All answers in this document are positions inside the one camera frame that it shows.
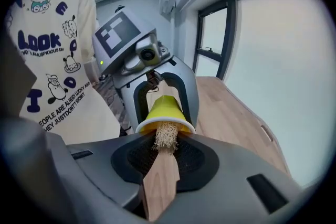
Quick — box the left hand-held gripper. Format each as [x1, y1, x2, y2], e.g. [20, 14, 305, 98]
[93, 6, 175, 131]

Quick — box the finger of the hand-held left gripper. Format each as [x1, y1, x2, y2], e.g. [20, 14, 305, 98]
[159, 56, 200, 128]

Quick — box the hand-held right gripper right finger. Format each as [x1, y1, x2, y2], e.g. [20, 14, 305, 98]
[162, 133, 316, 224]

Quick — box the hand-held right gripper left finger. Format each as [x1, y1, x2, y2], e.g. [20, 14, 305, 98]
[31, 133, 159, 224]

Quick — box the yellow paper cup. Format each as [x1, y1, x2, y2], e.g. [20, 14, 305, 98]
[135, 95, 196, 134]

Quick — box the beige sponge piece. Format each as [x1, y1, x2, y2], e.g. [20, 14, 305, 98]
[143, 122, 182, 221]

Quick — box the black framed window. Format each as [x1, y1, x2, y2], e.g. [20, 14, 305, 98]
[192, 0, 325, 82]

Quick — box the cream printed shirt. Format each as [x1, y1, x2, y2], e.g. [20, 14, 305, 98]
[5, 0, 121, 145]

